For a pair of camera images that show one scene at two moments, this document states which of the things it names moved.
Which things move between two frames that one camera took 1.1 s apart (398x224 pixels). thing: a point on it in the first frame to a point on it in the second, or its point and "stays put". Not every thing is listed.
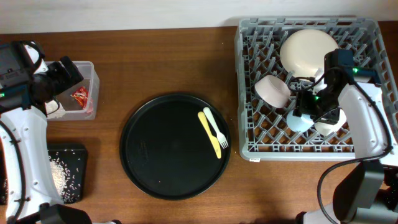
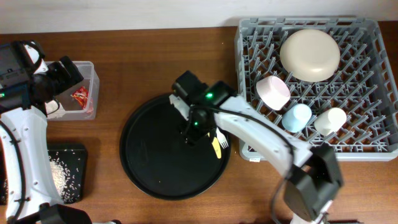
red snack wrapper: (81, 96) stays put
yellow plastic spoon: (214, 140) stays put
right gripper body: (319, 106) to (196, 130)
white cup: (329, 129) stays put
